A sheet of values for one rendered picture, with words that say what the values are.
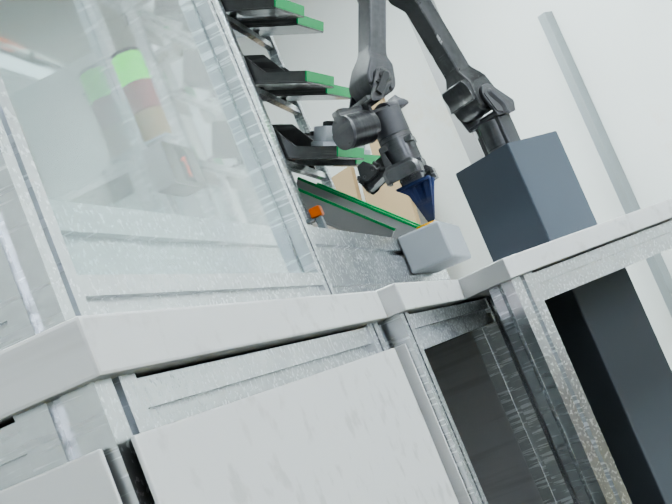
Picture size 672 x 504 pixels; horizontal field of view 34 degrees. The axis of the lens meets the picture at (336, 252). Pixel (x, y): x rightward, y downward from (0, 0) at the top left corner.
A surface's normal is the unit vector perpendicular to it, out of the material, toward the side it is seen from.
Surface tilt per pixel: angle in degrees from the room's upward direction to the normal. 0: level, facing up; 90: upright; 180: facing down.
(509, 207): 90
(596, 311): 90
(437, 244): 90
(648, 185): 90
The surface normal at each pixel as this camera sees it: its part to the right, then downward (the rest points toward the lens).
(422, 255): -0.25, -0.01
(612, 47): -0.73, 0.22
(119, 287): 0.89, -0.40
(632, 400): 0.56, -0.33
